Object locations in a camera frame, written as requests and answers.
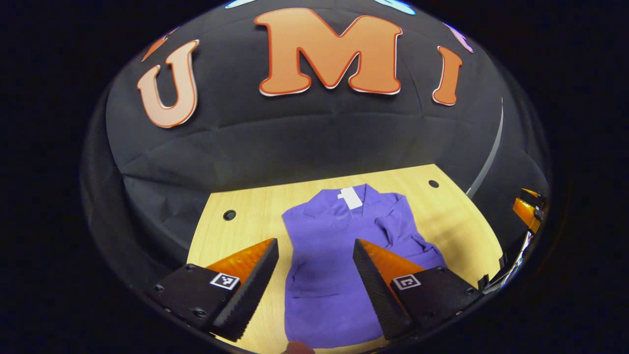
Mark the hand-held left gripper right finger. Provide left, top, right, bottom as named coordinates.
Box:
left=352, top=238, right=485, bottom=341

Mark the purple shirt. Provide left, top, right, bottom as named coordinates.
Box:
left=281, top=184, right=448, bottom=350

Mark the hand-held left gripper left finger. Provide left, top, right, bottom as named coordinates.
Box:
left=147, top=238, right=280, bottom=343

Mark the grey metal pole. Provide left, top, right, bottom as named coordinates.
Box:
left=464, top=97, right=505, bottom=198

